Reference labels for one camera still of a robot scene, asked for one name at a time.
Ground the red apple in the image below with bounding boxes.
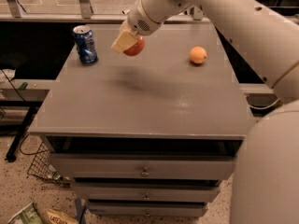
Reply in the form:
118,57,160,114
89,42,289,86
123,36,145,56

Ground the top grey drawer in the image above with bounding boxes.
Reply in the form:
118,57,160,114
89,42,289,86
50,153,235,180

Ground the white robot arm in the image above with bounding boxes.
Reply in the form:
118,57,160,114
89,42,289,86
112,0,299,224

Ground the black wire basket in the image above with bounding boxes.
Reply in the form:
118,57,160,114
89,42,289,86
27,143,70,187

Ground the yellow chip bag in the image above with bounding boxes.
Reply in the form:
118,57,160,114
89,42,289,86
46,209,78,224

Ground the metal window frame rail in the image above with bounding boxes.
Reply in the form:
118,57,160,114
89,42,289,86
0,0,206,25

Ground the bottom grey drawer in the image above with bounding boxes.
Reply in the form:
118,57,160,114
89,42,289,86
87,203,207,217

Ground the middle grey drawer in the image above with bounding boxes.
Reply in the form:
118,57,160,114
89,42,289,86
72,183,220,203

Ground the grey drawer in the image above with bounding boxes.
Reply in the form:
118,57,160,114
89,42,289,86
87,203,207,217
50,153,235,180
72,183,220,203

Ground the black cable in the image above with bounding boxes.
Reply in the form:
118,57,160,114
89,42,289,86
18,133,50,157

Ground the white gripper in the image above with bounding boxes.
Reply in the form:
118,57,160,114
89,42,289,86
111,6,163,53

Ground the orange fruit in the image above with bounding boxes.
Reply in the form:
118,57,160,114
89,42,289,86
189,47,207,64

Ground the black table leg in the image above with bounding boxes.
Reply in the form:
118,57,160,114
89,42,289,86
5,106,36,162

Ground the grey drawer cabinet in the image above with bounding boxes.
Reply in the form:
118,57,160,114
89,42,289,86
30,23,254,206

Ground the green snack bag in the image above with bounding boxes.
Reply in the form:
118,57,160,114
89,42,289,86
7,203,44,224

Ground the blue pepsi can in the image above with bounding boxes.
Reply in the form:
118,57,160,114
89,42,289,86
73,25,98,65

